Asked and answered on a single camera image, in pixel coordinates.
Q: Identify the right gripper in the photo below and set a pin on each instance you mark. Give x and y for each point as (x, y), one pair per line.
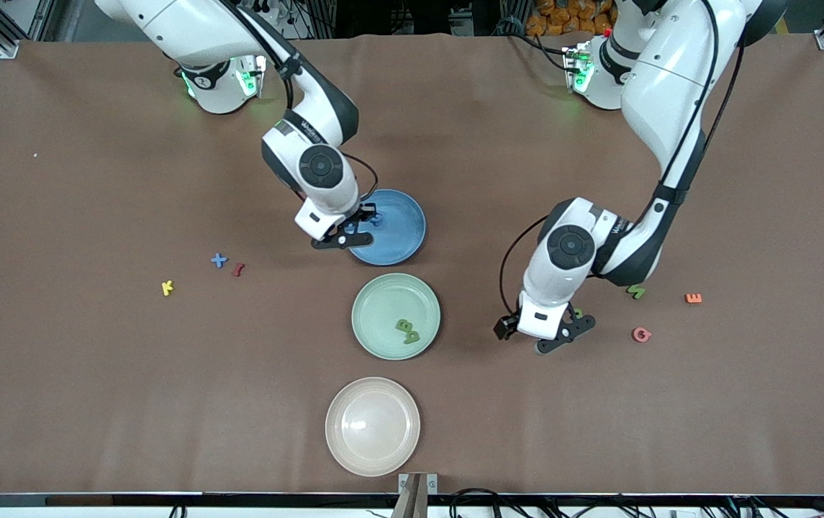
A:
(365, 214)

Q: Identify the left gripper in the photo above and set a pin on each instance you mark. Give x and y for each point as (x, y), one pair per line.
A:
(504, 327)

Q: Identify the blue foam letter G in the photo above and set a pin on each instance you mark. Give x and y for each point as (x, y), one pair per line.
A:
(377, 219)

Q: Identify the green lowercase q foam letter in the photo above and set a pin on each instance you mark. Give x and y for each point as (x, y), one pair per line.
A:
(412, 337)

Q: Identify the green foam letter B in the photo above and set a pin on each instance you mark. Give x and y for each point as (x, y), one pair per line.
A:
(404, 326)

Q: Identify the green foam letter N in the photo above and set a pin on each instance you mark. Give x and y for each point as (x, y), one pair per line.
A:
(637, 292)

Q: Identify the blue foam letter X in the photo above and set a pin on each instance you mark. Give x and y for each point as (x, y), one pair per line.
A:
(219, 260)

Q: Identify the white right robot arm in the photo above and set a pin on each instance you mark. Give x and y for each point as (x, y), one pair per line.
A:
(167, 29)

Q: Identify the blue plate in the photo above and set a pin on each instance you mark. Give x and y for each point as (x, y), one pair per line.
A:
(401, 237)

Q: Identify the green plate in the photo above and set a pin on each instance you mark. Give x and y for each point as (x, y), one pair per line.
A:
(383, 316)

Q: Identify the brown table cover sheet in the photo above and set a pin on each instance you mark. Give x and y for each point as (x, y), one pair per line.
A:
(527, 432)

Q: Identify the pink foam letter Q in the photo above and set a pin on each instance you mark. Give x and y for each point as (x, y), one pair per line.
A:
(640, 335)

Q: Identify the red foam letter I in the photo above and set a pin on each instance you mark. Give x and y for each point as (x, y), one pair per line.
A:
(238, 270)

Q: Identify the beige plate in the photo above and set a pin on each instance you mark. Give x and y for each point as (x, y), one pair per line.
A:
(372, 428)

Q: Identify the white connector box green light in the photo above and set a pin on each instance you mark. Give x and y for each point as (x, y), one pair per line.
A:
(253, 75)
(574, 68)

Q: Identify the orange foam letter E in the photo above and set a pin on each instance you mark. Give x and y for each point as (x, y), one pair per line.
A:
(693, 298)

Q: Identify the yellow foam letter K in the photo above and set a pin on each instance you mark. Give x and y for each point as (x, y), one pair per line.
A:
(167, 288)

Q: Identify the white power strip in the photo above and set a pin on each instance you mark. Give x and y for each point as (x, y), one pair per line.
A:
(269, 18)

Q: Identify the orange packaged goods pile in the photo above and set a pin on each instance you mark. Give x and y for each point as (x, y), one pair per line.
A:
(563, 18)

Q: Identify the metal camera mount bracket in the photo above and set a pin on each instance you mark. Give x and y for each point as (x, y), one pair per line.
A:
(432, 483)

